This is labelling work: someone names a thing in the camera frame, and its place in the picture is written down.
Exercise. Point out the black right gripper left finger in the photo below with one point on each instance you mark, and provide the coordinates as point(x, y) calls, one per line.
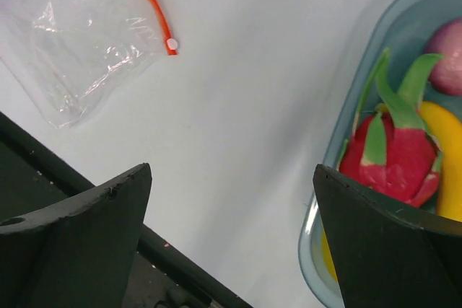
point(77, 252)

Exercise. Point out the black table edge rail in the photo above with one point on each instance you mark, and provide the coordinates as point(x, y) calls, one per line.
point(33, 177)

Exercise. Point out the clear zip bag orange zipper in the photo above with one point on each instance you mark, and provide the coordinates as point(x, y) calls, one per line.
point(69, 55)

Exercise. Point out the red dragon fruit toy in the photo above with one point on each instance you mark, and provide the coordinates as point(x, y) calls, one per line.
point(403, 105)

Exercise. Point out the yellow banana toy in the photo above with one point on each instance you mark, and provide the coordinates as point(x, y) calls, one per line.
point(445, 163)

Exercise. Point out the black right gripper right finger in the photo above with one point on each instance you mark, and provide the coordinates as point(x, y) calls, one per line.
point(387, 253)

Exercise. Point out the purple onion toy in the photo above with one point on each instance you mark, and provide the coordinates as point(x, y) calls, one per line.
point(446, 75)

